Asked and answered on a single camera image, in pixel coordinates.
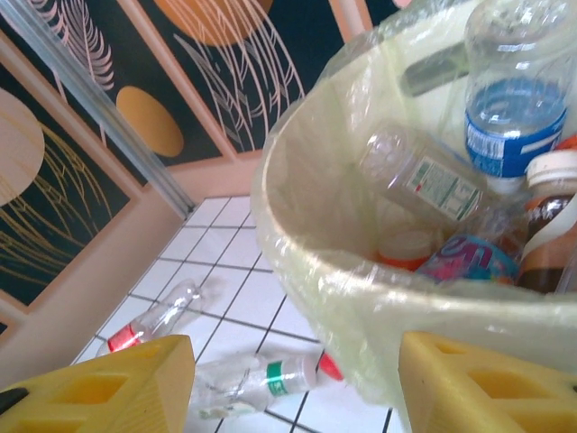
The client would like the aluminium corner post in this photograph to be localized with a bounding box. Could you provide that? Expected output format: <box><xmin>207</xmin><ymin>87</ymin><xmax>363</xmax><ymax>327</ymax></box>
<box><xmin>0</xmin><ymin>0</ymin><xmax>196</xmax><ymax>221</ymax></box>

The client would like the brown drink bottle beige cap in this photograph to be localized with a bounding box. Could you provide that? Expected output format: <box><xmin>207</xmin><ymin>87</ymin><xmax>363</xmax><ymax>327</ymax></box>
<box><xmin>516</xmin><ymin>151</ymin><xmax>577</xmax><ymax>294</ymax></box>

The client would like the cream plastic bin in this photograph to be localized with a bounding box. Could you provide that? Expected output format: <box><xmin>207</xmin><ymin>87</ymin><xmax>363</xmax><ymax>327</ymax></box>
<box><xmin>252</xmin><ymin>0</ymin><xmax>577</xmax><ymax>433</ymax></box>

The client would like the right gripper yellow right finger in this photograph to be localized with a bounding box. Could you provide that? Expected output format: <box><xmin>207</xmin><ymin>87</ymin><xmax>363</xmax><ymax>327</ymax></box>
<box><xmin>398</xmin><ymin>331</ymin><xmax>577</xmax><ymax>433</ymax></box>

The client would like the water bottle red white label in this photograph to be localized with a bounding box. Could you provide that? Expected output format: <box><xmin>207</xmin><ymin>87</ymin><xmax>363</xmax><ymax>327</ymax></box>
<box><xmin>193</xmin><ymin>351</ymin><xmax>346</xmax><ymax>423</ymax></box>

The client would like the clear bottle pale label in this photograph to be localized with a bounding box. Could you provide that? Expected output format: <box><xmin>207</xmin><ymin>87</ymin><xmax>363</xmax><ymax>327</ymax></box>
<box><xmin>358</xmin><ymin>124</ymin><xmax>490</xmax><ymax>225</ymax></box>

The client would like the water bottle blue label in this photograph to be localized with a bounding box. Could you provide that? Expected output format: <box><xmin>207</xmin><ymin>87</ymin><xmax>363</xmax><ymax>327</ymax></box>
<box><xmin>463</xmin><ymin>0</ymin><xmax>569</xmax><ymax>195</ymax></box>

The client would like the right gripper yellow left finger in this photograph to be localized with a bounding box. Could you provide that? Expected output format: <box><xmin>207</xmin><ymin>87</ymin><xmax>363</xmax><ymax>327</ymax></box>
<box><xmin>0</xmin><ymin>333</ymin><xmax>197</xmax><ymax>433</ymax></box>

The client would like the clear bottle light blue label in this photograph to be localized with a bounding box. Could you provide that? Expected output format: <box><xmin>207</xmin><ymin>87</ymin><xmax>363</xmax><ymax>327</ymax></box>
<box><xmin>414</xmin><ymin>232</ymin><xmax>522</xmax><ymax>285</ymax></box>

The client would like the translucent yellow bin liner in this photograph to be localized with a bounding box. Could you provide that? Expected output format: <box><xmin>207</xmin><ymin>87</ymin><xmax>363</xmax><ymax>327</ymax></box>
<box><xmin>250</xmin><ymin>0</ymin><xmax>577</xmax><ymax>433</ymax></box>

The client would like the clear cola bottle red label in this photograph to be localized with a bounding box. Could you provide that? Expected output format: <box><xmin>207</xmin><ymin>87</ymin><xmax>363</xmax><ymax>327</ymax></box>
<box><xmin>96</xmin><ymin>275</ymin><xmax>226</xmax><ymax>357</ymax></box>

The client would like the clear bottle orange label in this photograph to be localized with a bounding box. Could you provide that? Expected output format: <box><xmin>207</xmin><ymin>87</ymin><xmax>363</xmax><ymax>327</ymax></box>
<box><xmin>376</xmin><ymin>227</ymin><xmax>445</xmax><ymax>272</ymax></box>

